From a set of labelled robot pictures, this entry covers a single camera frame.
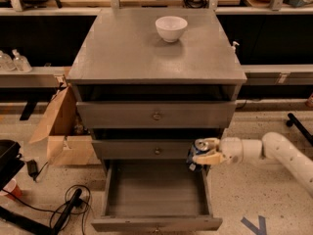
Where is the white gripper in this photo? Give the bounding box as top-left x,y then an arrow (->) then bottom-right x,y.
193,137 -> 244,165

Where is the blue pepsi can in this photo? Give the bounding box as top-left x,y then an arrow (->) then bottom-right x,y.
186,139 -> 210,172

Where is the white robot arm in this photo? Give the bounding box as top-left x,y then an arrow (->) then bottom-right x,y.
187,132 -> 313,196

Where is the grey wooden drawer cabinet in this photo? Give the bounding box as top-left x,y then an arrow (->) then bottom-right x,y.
67,7 -> 248,168

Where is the grey open bottom drawer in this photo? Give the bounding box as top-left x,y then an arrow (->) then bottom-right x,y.
92,160 -> 222,232

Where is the grey top drawer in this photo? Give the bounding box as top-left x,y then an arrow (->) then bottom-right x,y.
76,101 -> 236,129

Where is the grey middle drawer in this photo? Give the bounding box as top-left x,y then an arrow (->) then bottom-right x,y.
92,139 -> 194,160

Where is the black stand leg right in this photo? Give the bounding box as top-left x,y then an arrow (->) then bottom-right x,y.
286,113 -> 313,146

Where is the white ceramic bowl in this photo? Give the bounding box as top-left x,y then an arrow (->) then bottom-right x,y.
156,16 -> 188,42

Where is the open cardboard box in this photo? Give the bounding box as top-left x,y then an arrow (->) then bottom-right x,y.
29,85 -> 95,166

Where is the black power adapter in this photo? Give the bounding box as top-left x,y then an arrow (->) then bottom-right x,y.
26,160 -> 39,178

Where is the black chair base leg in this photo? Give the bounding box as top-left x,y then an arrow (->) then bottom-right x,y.
0,188 -> 84,235

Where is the black bin on left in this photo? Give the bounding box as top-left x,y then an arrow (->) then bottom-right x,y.
0,140 -> 24,190

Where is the red plastic cup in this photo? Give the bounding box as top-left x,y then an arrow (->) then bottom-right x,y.
0,178 -> 22,200

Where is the clear sanitizer pump bottle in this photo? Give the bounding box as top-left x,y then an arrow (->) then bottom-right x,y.
12,49 -> 32,72

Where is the clear sanitizer bottle left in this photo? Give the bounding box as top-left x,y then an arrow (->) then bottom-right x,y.
0,51 -> 16,71

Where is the black floor cable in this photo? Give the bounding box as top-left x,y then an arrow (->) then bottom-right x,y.
1,183 -> 94,235

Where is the grey metal bench rail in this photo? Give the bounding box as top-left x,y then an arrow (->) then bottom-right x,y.
0,67 -> 70,88

